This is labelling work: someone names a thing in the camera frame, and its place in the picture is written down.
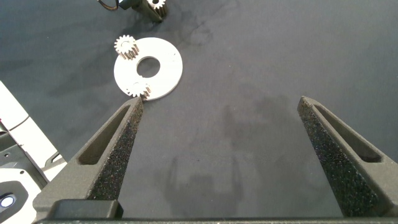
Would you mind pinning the small steel planetary gear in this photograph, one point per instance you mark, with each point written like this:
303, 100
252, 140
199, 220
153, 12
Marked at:
119, 46
161, 3
144, 90

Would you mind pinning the round white carrier plate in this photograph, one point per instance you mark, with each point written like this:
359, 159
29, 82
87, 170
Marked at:
168, 62

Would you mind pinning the dark grey mat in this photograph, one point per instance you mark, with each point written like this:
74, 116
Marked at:
248, 62

